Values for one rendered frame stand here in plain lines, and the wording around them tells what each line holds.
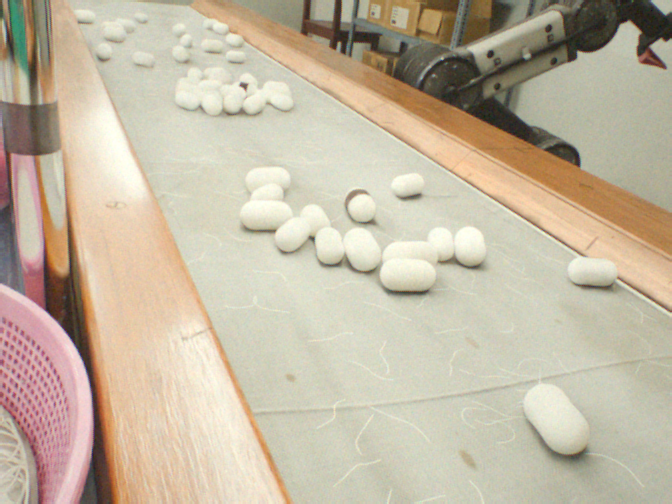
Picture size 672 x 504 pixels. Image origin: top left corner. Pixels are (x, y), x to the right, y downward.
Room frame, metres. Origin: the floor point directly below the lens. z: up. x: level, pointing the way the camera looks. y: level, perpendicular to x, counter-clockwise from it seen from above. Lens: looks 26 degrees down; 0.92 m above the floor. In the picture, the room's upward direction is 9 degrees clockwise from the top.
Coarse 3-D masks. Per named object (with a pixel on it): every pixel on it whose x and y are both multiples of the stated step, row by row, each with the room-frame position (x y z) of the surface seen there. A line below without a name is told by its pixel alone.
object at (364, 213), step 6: (348, 192) 0.45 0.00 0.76; (354, 198) 0.43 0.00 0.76; (360, 198) 0.43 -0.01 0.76; (366, 198) 0.43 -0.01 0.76; (354, 204) 0.43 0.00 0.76; (360, 204) 0.43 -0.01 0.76; (366, 204) 0.43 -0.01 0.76; (372, 204) 0.43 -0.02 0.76; (348, 210) 0.43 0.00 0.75; (354, 210) 0.43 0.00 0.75; (360, 210) 0.43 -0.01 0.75; (366, 210) 0.43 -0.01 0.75; (372, 210) 0.43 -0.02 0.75; (354, 216) 0.43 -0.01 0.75; (360, 216) 0.43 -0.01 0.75; (366, 216) 0.43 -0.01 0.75; (372, 216) 0.43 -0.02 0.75
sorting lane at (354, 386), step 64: (128, 64) 0.87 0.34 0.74; (192, 64) 0.93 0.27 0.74; (256, 64) 1.01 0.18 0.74; (128, 128) 0.58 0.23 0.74; (192, 128) 0.61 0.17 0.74; (256, 128) 0.64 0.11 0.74; (320, 128) 0.68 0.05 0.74; (192, 192) 0.44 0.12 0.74; (320, 192) 0.48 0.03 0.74; (384, 192) 0.51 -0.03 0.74; (448, 192) 0.53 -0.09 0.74; (192, 256) 0.34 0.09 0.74; (256, 256) 0.35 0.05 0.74; (512, 256) 0.41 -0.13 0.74; (576, 256) 0.43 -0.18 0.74; (256, 320) 0.28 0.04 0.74; (320, 320) 0.29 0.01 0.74; (384, 320) 0.30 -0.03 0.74; (448, 320) 0.31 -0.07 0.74; (512, 320) 0.32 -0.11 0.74; (576, 320) 0.33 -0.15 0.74; (640, 320) 0.34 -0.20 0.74; (256, 384) 0.22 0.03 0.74; (320, 384) 0.23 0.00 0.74; (384, 384) 0.24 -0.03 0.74; (448, 384) 0.25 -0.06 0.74; (512, 384) 0.26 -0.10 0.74; (576, 384) 0.26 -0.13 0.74; (640, 384) 0.27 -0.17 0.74; (320, 448) 0.19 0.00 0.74; (384, 448) 0.20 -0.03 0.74; (448, 448) 0.20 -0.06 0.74; (512, 448) 0.21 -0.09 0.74; (640, 448) 0.22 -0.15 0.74
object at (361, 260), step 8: (352, 232) 0.37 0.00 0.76; (360, 232) 0.37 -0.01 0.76; (368, 232) 0.37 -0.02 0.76; (344, 240) 0.37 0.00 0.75; (352, 240) 0.36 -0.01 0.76; (360, 240) 0.36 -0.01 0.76; (368, 240) 0.36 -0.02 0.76; (352, 248) 0.35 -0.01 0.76; (360, 248) 0.35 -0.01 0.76; (368, 248) 0.35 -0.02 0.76; (376, 248) 0.35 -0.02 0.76; (352, 256) 0.35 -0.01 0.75; (360, 256) 0.35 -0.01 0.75; (368, 256) 0.35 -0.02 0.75; (376, 256) 0.35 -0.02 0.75; (352, 264) 0.35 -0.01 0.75; (360, 264) 0.35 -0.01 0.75; (368, 264) 0.35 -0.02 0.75; (376, 264) 0.35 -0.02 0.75
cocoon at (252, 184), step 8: (256, 168) 0.46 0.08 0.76; (264, 168) 0.46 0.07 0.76; (272, 168) 0.46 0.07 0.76; (280, 168) 0.47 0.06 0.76; (248, 176) 0.45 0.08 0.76; (256, 176) 0.45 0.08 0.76; (264, 176) 0.45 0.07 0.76; (272, 176) 0.46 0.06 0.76; (280, 176) 0.46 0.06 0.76; (288, 176) 0.47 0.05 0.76; (248, 184) 0.45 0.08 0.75; (256, 184) 0.45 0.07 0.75; (264, 184) 0.45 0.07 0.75; (280, 184) 0.46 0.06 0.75; (288, 184) 0.46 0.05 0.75
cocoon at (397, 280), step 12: (384, 264) 0.34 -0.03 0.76; (396, 264) 0.33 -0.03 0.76; (408, 264) 0.33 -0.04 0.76; (420, 264) 0.34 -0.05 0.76; (384, 276) 0.33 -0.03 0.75; (396, 276) 0.33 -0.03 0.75; (408, 276) 0.33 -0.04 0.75; (420, 276) 0.33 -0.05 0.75; (432, 276) 0.33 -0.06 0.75; (396, 288) 0.33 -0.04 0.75; (408, 288) 0.33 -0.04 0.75; (420, 288) 0.33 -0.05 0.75
